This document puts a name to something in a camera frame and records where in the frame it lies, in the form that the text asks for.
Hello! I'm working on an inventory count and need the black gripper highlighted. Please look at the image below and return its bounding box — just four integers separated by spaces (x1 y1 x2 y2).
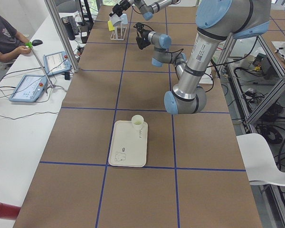
134 22 150 49
112 0 134 17

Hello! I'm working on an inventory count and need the blue plastic cup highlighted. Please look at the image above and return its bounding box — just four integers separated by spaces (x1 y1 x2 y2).
120 13 128 25

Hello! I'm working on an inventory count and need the grey plastic cup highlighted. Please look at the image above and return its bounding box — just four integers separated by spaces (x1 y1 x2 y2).
110 14 121 27

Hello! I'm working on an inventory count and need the yellow plastic cup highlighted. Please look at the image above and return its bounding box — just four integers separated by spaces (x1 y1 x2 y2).
107 20 115 31

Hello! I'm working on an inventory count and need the pale green plastic cup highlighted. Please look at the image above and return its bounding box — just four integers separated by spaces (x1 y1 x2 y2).
131 114 144 131

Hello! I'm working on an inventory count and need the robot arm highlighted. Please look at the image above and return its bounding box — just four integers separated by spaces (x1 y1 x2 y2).
134 0 271 114
109 0 180 20

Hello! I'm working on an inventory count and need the far teach pendant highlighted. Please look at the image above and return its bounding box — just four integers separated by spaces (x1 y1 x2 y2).
43 51 71 76

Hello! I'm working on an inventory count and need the teach pendant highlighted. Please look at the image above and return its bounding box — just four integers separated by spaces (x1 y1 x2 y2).
9 75 48 103
43 51 71 76

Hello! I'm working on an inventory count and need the reacher grabber stick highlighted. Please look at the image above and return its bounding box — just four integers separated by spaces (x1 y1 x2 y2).
26 41 67 93

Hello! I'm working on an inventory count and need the cream plastic tray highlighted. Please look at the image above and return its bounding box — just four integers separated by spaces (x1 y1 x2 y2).
108 121 148 167

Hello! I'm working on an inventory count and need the seated person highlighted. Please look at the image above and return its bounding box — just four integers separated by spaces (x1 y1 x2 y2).
0 15 31 63

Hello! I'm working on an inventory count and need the near teach pendant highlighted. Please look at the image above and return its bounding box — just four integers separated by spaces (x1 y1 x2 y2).
9 75 48 103

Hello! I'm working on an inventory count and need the white chair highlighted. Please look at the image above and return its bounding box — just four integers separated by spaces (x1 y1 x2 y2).
237 133 285 187

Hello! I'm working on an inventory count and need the red cylinder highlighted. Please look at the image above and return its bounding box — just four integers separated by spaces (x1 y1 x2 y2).
0 202 21 220

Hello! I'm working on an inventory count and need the white wire cup rack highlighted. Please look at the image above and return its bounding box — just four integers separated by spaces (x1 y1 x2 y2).
110 24 127 41

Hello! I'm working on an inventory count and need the aluminium frame post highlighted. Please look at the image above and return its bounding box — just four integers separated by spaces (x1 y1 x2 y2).
44 0 79 73

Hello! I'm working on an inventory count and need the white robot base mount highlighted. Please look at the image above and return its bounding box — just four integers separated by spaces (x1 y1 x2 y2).
180 60 217 85

